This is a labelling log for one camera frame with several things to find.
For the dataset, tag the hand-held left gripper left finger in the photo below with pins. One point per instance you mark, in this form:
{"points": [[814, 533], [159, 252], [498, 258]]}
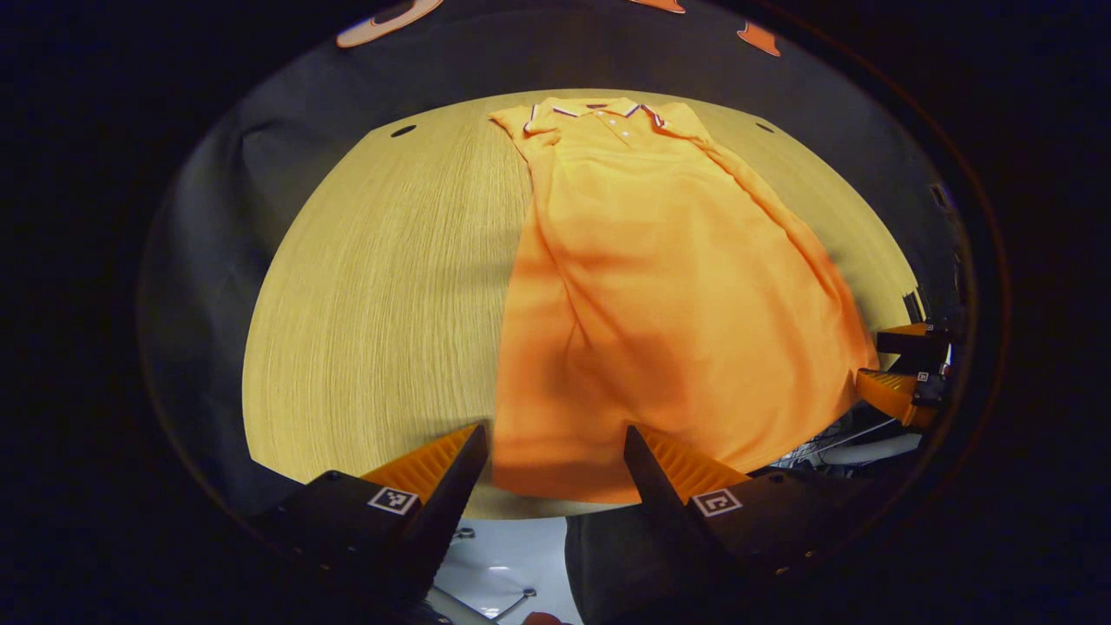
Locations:
{"points": [[451, 512]]}

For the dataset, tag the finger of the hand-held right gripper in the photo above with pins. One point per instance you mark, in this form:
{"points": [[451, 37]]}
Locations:
{"points": [[894, 395], [907, 338]]}

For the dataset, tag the orange T-shirt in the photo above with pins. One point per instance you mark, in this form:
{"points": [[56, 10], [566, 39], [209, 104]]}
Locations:
{"points": [[660, 286]]}

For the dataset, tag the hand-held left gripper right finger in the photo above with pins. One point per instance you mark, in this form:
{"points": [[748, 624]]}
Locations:
{"points": [[660, 503]]}

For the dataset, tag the grey chair base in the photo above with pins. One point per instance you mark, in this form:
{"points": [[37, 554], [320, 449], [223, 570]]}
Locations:
{"points": [[526, 594]]}

